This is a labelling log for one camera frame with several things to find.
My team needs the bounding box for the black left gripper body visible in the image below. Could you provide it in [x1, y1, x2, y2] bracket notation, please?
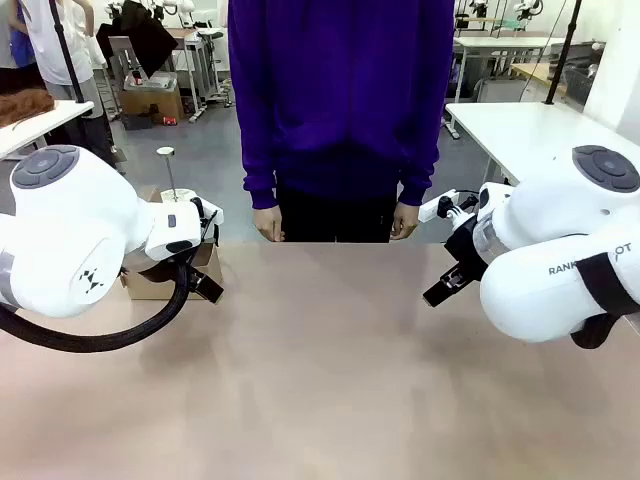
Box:
[123, 252, 184, 285]

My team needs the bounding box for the bystander in blue top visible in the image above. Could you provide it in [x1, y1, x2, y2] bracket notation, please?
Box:
[0, 0, 37, 94]

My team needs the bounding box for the thin black stand pole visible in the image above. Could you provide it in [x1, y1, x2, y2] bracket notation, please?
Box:
[543, 0, 584, 106]

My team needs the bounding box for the person's left hand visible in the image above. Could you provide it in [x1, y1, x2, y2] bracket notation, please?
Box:
[389, 203, 420, 241]

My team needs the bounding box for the bystander in white shirt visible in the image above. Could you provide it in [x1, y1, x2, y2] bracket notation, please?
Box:
[22, 0, 119, 169]

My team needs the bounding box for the person's right hand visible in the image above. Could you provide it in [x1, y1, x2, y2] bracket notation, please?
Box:
[252, 205, 287, 244]

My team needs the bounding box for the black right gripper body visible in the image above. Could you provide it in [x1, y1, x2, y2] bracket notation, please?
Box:
[443, 214, 489, 282]

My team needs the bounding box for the black left arm cable sleeve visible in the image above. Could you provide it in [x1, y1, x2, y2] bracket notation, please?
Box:
[0, 249, 201, 354]

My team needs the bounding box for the person in purple sweater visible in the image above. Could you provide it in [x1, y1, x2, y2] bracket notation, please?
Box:
[227, 0, 456, 244]

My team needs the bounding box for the black hanging cloth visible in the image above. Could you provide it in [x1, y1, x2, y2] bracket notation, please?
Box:
[96, 0, 180, 80]

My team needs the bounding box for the person's right forearm purple sleeve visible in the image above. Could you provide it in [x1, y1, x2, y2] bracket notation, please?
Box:
[241, 99, 281, 211]

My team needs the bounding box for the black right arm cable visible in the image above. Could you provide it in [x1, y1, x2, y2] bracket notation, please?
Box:
[569, 253, 640, 350]

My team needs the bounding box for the white background desk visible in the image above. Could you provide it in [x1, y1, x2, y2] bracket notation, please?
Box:
[452, 33, 569, 104]

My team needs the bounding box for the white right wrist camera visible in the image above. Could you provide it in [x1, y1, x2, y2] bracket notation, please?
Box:
[418, 188, 481, 224]

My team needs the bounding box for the brown furry item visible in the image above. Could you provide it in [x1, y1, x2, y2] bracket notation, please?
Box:
[0, 88, 55, 127]

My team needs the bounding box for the person's left forearm purple sleeve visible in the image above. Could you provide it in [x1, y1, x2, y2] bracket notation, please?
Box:
[397, 99, 441, 208]

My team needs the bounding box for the white side table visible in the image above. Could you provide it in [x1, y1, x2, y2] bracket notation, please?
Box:
[0, 99, 95, 159]

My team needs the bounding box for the cardboard box on floor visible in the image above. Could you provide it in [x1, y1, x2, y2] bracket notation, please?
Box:
[118, 72, 187, 126]

